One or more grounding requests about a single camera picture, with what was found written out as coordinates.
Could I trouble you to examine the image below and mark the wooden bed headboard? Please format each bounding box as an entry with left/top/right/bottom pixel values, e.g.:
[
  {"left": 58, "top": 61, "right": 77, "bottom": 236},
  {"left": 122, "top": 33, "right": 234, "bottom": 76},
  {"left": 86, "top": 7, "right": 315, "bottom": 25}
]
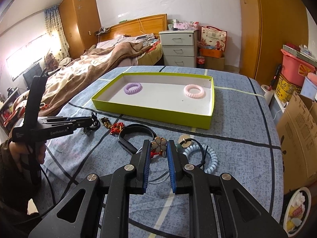
[{"left": 97, "top": 14, "right": 168, "bottom": 43}]

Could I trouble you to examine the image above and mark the red knot gold bell bracelet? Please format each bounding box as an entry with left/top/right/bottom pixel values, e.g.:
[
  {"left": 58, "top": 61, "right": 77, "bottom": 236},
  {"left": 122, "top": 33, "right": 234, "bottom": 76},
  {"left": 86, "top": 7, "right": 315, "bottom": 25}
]
[{"left": 100, "top": 116, "right": 126, "bottom": 136}]

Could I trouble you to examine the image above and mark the bright window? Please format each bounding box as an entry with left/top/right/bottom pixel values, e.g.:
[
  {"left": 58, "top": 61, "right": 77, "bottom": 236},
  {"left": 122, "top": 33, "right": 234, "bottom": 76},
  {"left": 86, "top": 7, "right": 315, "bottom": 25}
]
[{"left": 6, "top": 33, "right": 51, "bottom": 80}]

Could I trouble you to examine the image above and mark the purple spiral hair tie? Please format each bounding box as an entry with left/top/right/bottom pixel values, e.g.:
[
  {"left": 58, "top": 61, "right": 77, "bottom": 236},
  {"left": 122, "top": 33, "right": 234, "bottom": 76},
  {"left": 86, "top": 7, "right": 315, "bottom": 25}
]
[{"left": 123, "top": 82, "right": 143, "bottom": 95}]

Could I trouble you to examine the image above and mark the black wristband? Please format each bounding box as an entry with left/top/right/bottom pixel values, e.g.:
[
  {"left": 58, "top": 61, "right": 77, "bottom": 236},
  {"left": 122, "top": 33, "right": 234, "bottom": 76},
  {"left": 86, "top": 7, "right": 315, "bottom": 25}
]
[{"left": 118, "top": 124, "right": 153, "bottom": 154}]

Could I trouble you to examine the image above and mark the pink plastic bin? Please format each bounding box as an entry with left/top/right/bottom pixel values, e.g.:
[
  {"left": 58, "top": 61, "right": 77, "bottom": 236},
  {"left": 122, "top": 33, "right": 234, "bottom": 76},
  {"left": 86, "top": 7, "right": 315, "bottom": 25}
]
[{"left": 280, "top": 48, "right": 317, "bottom": 87}]

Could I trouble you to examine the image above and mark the dotted curtain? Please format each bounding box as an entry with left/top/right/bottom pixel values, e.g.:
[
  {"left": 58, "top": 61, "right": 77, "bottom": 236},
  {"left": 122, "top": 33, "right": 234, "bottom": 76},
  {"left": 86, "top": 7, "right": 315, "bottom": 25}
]
[{"left": 44, "top": 7, "right": 71, "bottom": 60}]

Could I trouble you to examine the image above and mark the green shallow cardboard tray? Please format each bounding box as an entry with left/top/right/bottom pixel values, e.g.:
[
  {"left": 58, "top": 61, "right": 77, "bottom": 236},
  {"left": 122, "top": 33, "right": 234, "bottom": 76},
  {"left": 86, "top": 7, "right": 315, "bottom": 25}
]
[{"left": 92, "top": 72, "right": 215, "bottom": 130}]

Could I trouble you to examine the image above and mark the light blue spiral hair tie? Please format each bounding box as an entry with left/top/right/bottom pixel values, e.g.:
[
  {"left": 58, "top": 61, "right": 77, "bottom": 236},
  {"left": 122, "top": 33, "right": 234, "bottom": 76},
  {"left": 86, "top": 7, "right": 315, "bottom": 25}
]
[{"left": 183, "top": 145, "right": 219, "bottom": 174}]

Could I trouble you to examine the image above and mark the pink patterned box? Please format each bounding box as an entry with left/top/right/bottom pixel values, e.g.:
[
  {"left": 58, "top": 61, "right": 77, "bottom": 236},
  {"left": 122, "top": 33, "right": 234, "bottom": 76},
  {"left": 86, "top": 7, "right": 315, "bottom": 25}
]
[{"left": 173, "top": 21, "right": 201, "bottom": 30}]

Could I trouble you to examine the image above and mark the large wooden wardrobe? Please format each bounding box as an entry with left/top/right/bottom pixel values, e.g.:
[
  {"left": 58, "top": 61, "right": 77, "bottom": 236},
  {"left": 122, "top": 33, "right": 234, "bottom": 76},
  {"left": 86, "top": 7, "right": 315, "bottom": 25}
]
[{"left": 238, "top": 0, "right": 309, "bottom": 87}]

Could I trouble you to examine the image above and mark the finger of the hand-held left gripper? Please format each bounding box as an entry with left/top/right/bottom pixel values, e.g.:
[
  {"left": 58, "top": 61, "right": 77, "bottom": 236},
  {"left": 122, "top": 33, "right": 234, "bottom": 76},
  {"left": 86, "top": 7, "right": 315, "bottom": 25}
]
[
  {"left": 59, "top": 120, "right": 100, "bottom": 131},
  {"left": 41, "top": 115, "right": 95, "bottom": 124}
]

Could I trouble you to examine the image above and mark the person's left hand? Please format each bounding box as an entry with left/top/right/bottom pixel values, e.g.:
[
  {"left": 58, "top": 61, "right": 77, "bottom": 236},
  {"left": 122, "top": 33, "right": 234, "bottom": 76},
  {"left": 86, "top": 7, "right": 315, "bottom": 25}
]
[{"left": 8, "top": 140, "right": 47, "bottom": 172}]

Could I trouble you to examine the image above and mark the black chair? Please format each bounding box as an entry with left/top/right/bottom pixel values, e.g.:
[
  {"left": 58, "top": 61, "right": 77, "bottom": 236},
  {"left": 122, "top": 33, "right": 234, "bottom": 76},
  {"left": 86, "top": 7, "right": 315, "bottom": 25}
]
[{"left": 23, "top": 63, "right": 43, "bottom": 88}]

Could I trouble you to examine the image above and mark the clear elastic band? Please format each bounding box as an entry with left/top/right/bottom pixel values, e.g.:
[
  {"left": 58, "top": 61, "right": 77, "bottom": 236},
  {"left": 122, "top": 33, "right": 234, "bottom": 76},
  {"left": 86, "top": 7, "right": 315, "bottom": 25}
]
[{"left": 139, "top": 171, "right": 172, "bottom": 184}]

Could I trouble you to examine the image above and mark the large open cardboard box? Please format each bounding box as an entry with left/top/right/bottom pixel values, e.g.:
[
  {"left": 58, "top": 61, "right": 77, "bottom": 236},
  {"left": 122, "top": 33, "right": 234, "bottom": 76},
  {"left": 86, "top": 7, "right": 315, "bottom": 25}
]
[{"left": 276, "top": 92, "right": 317, "bottom": 195}]

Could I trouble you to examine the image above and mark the red floral tote bag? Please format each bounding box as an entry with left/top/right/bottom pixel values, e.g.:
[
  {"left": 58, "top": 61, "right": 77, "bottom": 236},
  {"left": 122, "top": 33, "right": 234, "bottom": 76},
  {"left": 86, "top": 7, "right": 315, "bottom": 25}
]
[{"left": 200, "top": 26, "right": 227, "bottom": 51}]

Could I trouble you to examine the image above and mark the grey three drawer nightstand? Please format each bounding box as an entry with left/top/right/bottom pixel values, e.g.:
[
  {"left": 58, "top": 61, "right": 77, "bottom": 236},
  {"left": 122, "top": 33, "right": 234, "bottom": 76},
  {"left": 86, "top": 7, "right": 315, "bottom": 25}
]
[{"left": 159, "top": 29, "right": 200, "bottom": 68}]

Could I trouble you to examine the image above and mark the brown blanket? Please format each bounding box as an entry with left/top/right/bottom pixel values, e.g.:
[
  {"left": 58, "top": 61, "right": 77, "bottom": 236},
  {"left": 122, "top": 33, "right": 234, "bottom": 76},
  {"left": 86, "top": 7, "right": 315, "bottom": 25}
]
[{"left": 15, "top": 41, "right": 159, "bottom": 117}]

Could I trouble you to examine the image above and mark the narrow wooden wardrobe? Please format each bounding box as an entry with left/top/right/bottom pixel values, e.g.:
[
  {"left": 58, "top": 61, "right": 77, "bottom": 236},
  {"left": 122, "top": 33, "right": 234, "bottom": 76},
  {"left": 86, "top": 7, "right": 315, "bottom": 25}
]
[{"left": 58, "top": 0, "right": 102, "bottom": 60}]

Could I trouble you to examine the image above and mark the black cord hair tie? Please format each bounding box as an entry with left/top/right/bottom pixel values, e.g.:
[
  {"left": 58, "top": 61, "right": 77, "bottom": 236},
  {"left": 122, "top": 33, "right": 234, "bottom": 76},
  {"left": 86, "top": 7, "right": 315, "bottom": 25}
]
[{"left": 82, "top": 112, "right": 101, "bottom": 136}]

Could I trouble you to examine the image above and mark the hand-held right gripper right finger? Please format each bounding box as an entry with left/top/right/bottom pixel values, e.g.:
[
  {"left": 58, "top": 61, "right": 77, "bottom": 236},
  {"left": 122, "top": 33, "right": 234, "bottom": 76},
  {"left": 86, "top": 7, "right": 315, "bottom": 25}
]
[{"left": 166, "top": 140, "right": 289, "bottom": 238}]

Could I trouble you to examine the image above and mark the black green bead hair tie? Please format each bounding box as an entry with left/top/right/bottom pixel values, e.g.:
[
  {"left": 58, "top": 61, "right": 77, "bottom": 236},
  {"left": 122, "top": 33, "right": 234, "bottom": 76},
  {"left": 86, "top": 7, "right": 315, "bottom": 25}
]
[{"left": 174, "top": 139, "right": 209, "bottom": 169}]

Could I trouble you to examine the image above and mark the gold disc hair tie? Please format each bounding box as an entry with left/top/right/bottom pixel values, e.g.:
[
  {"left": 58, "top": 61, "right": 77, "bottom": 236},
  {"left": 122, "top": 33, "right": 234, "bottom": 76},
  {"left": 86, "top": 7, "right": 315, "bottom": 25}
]
[{"left": 179, "top": 135, "right": 192, "bottom": 148}]

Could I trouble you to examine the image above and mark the orange box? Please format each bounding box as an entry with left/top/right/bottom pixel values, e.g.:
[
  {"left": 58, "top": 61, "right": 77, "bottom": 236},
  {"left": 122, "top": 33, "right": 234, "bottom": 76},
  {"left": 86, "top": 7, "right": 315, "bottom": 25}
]
[{"left": 200, "top": 48, "right": 223, "bottom": 58}]

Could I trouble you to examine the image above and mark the brown teddy bear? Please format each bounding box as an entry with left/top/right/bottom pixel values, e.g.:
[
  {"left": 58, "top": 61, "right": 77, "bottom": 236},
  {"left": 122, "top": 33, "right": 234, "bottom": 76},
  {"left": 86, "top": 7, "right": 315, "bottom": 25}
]
[{"left": 44, "top": 53, "right": 59, "bottom": 71}]

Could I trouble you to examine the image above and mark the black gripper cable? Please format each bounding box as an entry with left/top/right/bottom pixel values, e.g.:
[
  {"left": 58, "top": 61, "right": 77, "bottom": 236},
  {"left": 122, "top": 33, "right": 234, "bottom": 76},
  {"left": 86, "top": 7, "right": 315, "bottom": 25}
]
[{"left": 39, "top": 165, "right": 67, "bottom": 205}]

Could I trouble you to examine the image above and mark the flower red cord bracelet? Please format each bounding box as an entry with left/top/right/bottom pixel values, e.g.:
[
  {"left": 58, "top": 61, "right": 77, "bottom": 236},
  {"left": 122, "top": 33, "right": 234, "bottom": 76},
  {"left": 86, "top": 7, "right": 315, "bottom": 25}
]
[{"left": 149, "top": 137, "right": 169, "bottom": 158}]

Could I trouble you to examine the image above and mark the striped gift box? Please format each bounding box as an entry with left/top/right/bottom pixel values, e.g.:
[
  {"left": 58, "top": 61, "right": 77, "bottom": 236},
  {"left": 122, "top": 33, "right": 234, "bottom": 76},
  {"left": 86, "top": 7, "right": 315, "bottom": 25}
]
[{"left": 283, "top": 43, "right": 317, "bottom": 64}]

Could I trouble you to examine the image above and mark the white paper roll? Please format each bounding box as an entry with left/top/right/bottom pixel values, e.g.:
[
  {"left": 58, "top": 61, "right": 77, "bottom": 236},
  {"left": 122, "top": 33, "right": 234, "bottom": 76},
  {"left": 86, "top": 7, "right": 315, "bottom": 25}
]
[{"left": 261, "top": 84, "right": 274, "bottom": 106}]

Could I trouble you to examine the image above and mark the pink spiral hair tie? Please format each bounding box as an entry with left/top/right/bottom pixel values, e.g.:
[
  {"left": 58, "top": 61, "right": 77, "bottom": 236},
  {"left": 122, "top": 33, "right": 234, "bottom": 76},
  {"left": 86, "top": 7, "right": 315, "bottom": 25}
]
[{"left": 183, "top": 84, "right": 206, "bottom": 99}]

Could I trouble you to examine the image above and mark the person's left forearm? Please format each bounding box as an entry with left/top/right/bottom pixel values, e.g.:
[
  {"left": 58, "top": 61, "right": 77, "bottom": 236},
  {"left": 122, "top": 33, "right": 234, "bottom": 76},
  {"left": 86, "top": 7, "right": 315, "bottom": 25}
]
[{"left": 0, "top": 140, "right": 40, "bottom": 238}]

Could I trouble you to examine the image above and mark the trash bin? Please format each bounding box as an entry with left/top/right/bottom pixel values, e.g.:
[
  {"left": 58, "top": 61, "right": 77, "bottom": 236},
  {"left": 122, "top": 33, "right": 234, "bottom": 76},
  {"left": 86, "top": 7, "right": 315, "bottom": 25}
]
[{"left": 282, "top": 186, "right": 312, "bottom": 236}]

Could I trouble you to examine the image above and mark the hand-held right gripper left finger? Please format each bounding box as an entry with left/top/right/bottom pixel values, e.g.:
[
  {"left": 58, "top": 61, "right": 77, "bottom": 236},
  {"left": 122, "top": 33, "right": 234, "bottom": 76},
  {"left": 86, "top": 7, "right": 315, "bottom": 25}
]
[{"left": 28, "top": 139, "right": 151, "bottom": 238}]

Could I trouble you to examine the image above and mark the yellow patterned box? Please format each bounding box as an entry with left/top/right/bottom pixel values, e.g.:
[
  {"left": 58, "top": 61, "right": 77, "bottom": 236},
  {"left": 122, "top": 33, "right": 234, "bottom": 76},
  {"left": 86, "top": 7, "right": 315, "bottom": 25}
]
[{"left": 275, "top": 74, "right": 302, "bottom": 102}]

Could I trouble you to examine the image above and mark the small brown cardboard box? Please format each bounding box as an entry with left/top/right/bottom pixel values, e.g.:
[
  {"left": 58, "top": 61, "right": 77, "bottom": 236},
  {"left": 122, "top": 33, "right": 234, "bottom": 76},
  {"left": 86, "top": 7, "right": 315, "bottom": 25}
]
[{"left": 205, "top": 56, "right": 226, "bottom": 70}]

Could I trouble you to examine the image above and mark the blue checked tablecloth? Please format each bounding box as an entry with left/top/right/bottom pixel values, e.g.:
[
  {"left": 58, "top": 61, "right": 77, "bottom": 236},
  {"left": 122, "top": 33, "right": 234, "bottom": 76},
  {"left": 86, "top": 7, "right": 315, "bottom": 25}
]
[{"left": 43, "top": 66, "right": 284, "bottom": 238}]

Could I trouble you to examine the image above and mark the red black stick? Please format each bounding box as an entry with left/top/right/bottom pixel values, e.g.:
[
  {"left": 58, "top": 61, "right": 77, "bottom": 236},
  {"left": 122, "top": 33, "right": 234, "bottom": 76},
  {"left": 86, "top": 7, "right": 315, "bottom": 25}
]
[{"left": 270, "top": 64, "right": 283, "bottom": 91}]

